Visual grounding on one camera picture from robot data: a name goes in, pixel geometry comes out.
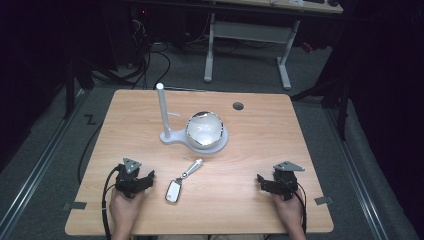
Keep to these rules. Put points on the person's left hand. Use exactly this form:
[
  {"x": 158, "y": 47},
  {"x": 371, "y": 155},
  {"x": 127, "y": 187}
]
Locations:
[{"x": 125, "y": 210}]

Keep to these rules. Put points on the white stand with pole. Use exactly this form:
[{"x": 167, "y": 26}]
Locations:
[{"x": 165, "y": 113}]

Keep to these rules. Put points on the grey tape piece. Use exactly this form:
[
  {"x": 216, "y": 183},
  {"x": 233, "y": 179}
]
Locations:
[
  {"x": 78, "y": 205},
  {"x": 323, "y": 200}
]

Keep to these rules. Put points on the person's right hand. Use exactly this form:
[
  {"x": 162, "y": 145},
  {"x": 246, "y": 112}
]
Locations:
[{"x": 289, "y": 211}]

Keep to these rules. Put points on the white-framed wooden desk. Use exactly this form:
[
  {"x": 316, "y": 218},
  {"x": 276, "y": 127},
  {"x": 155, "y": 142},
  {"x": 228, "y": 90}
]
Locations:
[{"x": 250, "y": 31}]

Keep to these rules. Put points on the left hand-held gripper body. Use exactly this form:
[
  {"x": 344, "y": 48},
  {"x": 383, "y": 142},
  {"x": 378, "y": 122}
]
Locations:
[{"x": 127, "y": 181}]

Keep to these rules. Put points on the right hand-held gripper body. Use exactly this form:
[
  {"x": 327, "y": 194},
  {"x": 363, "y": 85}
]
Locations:
[{"x": 284, "y": 184}]

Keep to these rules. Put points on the metal floor rail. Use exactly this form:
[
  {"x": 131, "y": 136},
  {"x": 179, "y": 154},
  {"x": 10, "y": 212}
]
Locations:
[
  {"x": 36, "y": 170},
  {"x": 356, "y": 173}
]

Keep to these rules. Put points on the black metal stand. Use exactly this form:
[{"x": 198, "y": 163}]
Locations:
[
  {"x": 70, "y": 86},
  {"x": 341, "y": 106}
]

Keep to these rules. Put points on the silver key fob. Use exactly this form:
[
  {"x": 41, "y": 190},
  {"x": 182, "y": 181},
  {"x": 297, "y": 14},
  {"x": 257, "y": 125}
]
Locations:
[{"x": 174, "y": 192}]

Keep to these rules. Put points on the round silver mirror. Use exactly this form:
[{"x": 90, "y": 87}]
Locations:
[{"x": 204, "y": 130}]

